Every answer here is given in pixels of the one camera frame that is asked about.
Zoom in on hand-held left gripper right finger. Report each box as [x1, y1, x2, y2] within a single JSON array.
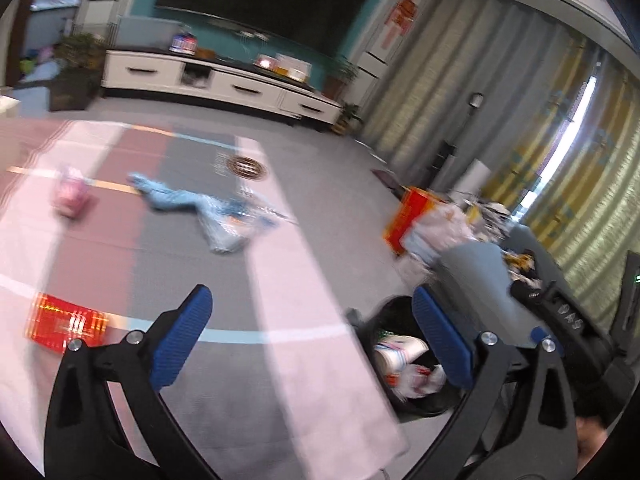
[[400, 286, 581, 480]]

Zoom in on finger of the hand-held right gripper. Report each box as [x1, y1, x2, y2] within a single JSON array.
[[520, 310, 549, 347], [510, 282, 553, 307]]

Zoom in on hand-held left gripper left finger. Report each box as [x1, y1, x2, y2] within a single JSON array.
[[44, 284, 221, 480]]

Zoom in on black trash bin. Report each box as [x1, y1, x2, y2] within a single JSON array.
[[346, 296, 482, 417]]

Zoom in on person's right hand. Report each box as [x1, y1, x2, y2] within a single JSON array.
[[576, 416, 610, 467]]

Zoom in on clothes pile on sofa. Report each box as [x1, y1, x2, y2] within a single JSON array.
[[502, 249, 546, 286]]

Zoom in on grey sofa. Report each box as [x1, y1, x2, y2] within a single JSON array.
[[434, 224, 581, 356]]

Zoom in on pink and grey floor mat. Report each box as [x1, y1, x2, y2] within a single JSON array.
[[0, 119, 411, 480]]

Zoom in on clothes heap behind bags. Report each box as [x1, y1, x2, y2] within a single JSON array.
[[452, 191, 513, 233]]

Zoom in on white plastic bag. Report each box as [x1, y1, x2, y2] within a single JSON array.
[[402, 202, 482, 273]]

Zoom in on shiny red wrapper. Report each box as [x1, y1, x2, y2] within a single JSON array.
[[24, 292, 109, 352]]

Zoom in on red and yellow bag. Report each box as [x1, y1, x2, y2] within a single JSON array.
[[384, 186, 443, 254]]

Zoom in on clear plastic packaging blue print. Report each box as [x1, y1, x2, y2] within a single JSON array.
[[197, 187, 301, 255]]

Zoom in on light blue cloth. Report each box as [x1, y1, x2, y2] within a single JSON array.
[[127, 172, 208, 215]]

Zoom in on black upright vacuum cleaner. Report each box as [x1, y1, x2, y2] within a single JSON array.
[[429, 91, 484, 188]]

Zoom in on pink small object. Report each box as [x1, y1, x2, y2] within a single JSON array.
[[52, 164, 93, 218]]

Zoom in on patterned yellow curtain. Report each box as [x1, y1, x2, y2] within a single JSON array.
[[360, 0, 640, 331]]

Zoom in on small potted plant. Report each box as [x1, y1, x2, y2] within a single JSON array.
[[334, 104, 364, 135]]

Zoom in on white tv cabinet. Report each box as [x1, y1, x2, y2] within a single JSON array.
[[101, 49, 344, 124]]

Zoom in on tall potted plant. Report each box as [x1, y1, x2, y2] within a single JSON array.
[[324, 57, 362, 102]]

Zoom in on bushy plant in dark planter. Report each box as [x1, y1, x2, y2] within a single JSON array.
[[49, 32, 108, 112]]

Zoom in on white flat box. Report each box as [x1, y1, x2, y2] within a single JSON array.
[[275, 53, 312, 82]]

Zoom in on purple box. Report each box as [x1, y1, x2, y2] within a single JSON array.
[[169, 33, 197, 56]]

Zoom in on black television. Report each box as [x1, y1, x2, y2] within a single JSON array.
[[154, 0, 377, 57]]

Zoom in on red wall decoration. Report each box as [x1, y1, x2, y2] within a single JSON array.
[[385, 0, 422, 32]]

